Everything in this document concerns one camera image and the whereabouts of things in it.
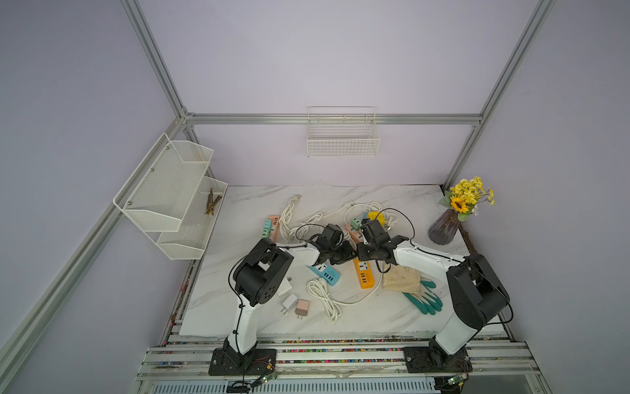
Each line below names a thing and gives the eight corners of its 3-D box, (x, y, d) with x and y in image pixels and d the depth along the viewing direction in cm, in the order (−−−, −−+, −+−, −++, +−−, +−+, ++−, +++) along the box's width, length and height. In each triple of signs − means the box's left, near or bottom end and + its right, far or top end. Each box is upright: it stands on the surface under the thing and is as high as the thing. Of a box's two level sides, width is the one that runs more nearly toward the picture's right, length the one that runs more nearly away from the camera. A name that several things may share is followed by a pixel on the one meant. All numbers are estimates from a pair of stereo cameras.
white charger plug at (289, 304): (279, 310, 85) (278, 306, 82) (293, 296, 88) (292, 292, 85) (286, 317, 83) (285, 314, 81) (300, 302, 86) (299, 299, 84)
